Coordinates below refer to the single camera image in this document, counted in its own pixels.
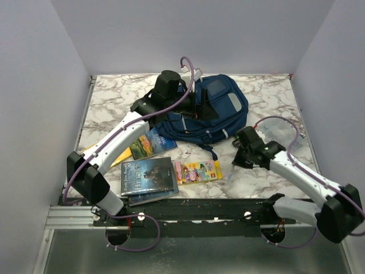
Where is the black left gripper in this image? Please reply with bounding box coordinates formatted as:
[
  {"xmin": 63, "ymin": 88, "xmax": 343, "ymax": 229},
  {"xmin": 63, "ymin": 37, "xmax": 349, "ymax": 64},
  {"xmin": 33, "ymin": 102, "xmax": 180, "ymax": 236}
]
[{"xmin": 165, "ymin": 87, "xmax": 218, "ymax": 120}]

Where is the navy blue student backpack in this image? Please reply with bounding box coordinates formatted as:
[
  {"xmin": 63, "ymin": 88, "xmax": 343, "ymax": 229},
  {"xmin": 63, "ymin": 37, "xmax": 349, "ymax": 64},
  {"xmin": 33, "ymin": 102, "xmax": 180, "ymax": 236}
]
[{"xmin": 155, "ymin": 74, "xmax": 249, "ymax": 161}]

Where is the clear blue pen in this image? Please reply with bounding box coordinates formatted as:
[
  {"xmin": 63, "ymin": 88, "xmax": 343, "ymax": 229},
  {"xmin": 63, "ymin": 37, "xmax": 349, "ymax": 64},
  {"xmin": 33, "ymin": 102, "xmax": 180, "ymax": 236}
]
[{"xmin": 227, "ymin": 164, "xmax": 235, "ymax": 183}]

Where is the pink eraser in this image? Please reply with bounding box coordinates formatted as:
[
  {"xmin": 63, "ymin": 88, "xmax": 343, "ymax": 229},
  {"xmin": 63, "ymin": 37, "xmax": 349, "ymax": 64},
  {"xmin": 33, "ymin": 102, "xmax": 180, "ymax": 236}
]
[{"xmin": 175, "ymin": 162, "xmax": 183, "ymax": 184}]

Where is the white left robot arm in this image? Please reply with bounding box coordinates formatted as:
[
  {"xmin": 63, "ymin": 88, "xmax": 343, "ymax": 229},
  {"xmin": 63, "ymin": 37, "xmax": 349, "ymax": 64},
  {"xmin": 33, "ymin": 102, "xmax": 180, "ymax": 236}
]
[{"xmin": 63, "ymin": 67, "xmax": 216, "ymax": 225}]

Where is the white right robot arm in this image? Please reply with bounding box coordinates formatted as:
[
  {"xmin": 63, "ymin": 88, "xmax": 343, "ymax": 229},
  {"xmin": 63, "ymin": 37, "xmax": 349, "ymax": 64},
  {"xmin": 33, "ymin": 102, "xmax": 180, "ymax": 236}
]
[{"xmin": 233, "ymin": 126, "xmax": 364, "ymax": 243}]

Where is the clear plastic organizer box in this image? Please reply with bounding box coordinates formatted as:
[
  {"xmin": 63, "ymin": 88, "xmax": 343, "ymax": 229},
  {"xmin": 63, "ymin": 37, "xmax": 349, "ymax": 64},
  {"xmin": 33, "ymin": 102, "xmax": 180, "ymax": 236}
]
[{"xmin": 256, "ymin": 117, "xmax": 307, "ymax": 154}]

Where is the Animal Farm blue book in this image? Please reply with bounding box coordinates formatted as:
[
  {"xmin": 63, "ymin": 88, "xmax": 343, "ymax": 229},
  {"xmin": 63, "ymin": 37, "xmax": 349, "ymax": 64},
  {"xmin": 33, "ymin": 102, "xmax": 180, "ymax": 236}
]
[{"xmin": 129, "ymin": 128, "xmax": 177, "ymax": 160}]

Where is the yellow crayon box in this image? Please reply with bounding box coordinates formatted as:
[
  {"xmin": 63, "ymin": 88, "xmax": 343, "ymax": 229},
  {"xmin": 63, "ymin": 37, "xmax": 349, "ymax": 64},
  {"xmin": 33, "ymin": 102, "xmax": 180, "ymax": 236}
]
[{"xmin": 179, "ymin": 160, "xmax": 222, "ymax": 185}]

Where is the Wuthering Heights dark book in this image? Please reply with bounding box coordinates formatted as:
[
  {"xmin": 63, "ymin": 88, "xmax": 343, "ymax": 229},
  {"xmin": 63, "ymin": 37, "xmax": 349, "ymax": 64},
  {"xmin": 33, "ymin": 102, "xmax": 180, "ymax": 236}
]
[{"xmin": 120, "ymin": 157, "xmax": 174, "ymax": 196}]

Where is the yellow notebook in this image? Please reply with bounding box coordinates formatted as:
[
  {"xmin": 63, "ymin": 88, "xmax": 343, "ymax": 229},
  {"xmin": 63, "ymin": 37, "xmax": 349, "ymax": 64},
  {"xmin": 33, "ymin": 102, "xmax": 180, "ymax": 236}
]
[{"xmin": 110, "ymin": 148, "xmax": 132, "ymax": 168}]

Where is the dark book underneath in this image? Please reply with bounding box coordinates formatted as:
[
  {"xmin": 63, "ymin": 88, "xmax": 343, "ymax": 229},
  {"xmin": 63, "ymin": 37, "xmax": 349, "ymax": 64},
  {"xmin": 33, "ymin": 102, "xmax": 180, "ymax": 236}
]
[{"xmin": 128, "ymin": 171, "xmax": 179, "ymax": 207}]

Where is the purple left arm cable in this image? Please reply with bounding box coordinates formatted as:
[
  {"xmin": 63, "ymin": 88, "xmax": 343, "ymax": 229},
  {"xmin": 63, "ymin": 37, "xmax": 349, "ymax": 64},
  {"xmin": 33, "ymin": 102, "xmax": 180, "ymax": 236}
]
[{"xmin": 62, "ymin": 56, "xmax": 196, "ymax": 252}]

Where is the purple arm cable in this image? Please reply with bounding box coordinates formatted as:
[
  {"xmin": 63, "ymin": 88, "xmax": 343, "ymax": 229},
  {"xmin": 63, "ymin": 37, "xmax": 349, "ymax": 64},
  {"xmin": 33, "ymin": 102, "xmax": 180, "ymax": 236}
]
[
  {"xmin": 254, "ymin": 115, "xmax": 365, "ymax": 249},
  {"xmin": 62, "ymin": 56, "xmax": 196, "ymax": 252}
]

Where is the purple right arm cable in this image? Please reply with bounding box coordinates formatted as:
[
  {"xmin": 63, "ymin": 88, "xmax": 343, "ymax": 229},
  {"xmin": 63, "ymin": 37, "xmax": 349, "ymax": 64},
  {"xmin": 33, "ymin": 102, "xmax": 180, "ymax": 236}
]
[{"xmin": 254, "ymin": 115, "xmax": 365, "ymax": 249}]

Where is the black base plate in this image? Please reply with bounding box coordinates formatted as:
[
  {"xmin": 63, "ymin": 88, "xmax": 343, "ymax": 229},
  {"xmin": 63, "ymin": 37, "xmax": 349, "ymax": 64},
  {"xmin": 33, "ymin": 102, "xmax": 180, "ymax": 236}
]
[{"xmin": 56, "ymin": 195, "xmax": 334, "ymax": 238}]

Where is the aluminium rail frame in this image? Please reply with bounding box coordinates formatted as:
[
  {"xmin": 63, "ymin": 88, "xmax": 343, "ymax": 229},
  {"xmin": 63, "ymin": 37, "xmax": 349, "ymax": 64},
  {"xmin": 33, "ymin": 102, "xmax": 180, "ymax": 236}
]
[{"xmin": 31, "ymin": 75, "xmax": 354, "ymax": 274}]

